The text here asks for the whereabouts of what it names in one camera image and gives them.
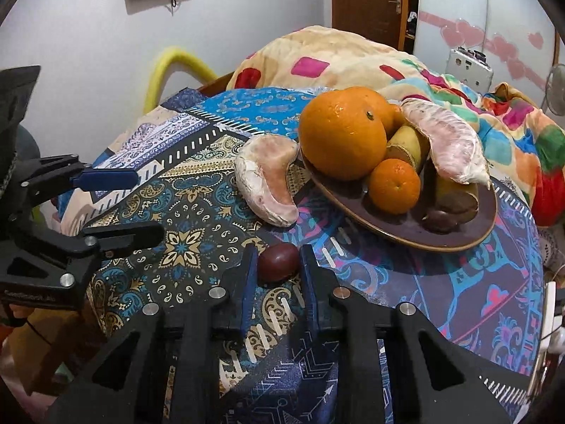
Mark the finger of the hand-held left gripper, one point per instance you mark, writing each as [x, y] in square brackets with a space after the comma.
[106, 179]
[128, 236]

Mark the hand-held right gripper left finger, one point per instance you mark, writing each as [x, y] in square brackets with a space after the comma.
[249, 285]

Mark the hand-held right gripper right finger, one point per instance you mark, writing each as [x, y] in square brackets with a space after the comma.
[309, 289]

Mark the dark red passion fruit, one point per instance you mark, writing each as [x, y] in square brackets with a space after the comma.
[278, 263]

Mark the peeled pomelo segment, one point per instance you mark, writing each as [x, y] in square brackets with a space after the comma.
[446, 141]
[269, 181]

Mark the purple-brown ceramic plate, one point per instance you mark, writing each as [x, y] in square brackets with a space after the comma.
[397, 229]

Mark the small tangerine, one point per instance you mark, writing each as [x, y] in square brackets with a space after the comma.
[394, 185]

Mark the dark red jujube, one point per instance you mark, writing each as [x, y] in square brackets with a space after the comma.
[441, 221]

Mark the large orange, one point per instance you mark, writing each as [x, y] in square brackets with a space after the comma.
[393, 117]
[340, 137]

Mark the cut yellow banana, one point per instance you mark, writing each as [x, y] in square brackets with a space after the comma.
[406, 145]
[459, 198]

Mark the blue patterned bedspread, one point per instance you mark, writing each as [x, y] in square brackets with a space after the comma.
[190, 212]

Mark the yellow padded tube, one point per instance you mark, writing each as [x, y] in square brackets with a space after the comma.
[176, 59]

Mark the wooden bed footboard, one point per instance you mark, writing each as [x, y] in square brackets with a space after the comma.
[214, 85]

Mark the colourful patchwork blanket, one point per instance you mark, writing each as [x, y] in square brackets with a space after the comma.
[335, 57]

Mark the white box appliance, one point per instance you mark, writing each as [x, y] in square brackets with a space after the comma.
[470, 70]

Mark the brown wooden door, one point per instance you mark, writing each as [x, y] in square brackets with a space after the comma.
[366, 0]

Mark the wooden wardrobe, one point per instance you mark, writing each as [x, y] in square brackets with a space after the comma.
[408, 9]

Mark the pink heart stickers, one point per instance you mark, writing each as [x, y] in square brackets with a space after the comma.
[468, 35]

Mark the standing fan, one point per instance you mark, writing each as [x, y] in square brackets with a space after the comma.
[556, 90]

